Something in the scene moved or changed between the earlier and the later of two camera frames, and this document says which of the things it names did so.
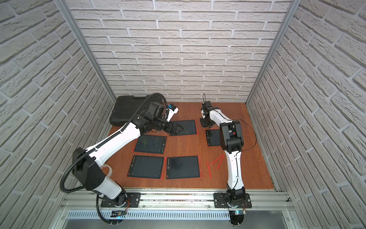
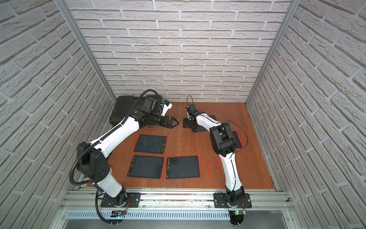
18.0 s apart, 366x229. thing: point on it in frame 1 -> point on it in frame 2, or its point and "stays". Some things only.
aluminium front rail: [176, 200] stays
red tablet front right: [184, 167] stays
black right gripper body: [207, 122] -> [188, 123]
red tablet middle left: [152, 144] stays
